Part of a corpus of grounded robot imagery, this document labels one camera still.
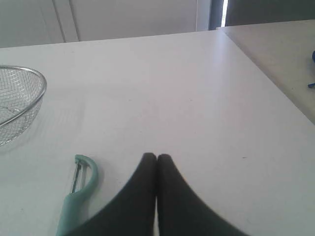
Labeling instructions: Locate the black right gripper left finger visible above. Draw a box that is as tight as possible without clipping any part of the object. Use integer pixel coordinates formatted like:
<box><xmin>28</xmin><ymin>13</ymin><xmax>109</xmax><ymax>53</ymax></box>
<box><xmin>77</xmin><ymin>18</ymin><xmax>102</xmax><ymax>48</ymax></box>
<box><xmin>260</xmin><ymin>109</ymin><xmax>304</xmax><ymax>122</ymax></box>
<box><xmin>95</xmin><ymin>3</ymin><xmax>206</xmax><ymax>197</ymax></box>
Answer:
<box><xmin>66</xmin><ymin>153</ymin><xmax>157</xmax><ymax>236</ymax></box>

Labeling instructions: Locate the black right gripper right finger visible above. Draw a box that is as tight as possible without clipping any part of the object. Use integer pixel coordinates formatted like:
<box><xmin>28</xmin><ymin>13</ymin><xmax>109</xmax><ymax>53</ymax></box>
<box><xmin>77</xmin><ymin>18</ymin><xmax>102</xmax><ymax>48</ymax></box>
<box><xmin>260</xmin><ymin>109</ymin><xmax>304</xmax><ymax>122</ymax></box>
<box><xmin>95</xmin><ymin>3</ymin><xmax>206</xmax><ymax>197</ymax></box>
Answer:
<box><xmin>157</xmin><ymin>154</ymin><xmax>245</xmax><ymax>236</ymax></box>

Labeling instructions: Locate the teal handled peeler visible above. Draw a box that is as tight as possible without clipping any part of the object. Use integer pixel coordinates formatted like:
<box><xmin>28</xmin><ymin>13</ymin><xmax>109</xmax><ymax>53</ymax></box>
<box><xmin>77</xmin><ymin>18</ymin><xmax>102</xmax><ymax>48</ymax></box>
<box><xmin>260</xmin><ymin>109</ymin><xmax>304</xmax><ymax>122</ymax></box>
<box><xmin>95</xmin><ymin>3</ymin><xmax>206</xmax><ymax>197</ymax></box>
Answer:
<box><xmin>56</xmin><ymin>154</ymin><xmax>98</xmax><ymax>236</ymax></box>

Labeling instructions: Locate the blue object on side table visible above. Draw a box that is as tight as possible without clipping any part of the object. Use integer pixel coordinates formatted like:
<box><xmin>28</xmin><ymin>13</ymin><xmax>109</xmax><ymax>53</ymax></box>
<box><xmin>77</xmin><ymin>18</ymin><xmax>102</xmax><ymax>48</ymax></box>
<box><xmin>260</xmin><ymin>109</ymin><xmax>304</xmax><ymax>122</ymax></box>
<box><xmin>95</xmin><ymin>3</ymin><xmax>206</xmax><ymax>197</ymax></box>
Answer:
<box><xmin>308</xmin><ymin>51</ymin><xmax>315</xmax><ymax>89</ymax></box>

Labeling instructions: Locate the beige side table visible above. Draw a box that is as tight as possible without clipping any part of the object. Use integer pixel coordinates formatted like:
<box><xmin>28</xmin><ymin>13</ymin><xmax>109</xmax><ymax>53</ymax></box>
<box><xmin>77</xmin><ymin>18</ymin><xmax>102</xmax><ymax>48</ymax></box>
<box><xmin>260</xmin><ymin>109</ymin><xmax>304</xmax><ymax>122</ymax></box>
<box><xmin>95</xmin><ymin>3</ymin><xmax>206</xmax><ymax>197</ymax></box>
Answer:
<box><xmin>219</xmin><ymin>20</ymin><xmax>315</xmax><ymax>122</ymax></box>

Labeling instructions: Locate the wire mesh basket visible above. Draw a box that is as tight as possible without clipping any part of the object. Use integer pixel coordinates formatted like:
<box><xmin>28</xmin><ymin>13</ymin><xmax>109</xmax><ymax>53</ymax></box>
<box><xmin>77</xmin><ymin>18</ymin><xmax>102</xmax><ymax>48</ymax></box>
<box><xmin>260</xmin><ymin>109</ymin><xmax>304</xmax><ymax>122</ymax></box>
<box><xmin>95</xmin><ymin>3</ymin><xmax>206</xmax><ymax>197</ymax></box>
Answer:
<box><xmin>0</xmin><ymin>65</ymin><xmax>47</xmax><ymax>145</ymax></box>

